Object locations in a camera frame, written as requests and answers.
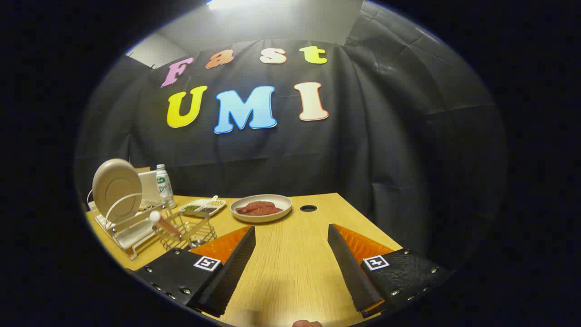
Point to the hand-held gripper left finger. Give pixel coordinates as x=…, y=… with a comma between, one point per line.
x=236, y=265

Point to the red meat slices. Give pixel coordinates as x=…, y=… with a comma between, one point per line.
x=258, y=208

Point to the white green label bottle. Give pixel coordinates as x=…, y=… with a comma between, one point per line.
x=164, y=188

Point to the beige round plate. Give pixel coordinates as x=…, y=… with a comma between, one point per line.
x=115, y=188

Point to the white divided dish with beans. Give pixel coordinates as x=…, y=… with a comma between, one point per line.
x=202, y=209

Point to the white toaster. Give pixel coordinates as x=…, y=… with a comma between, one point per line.
x=150, y=186

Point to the beige plate with meat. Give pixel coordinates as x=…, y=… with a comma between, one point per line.
x=261, y=218

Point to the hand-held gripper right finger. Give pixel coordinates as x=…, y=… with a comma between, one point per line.
x=349, y=268

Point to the black backdrop cloth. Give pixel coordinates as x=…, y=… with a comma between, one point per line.
x=363, y=159

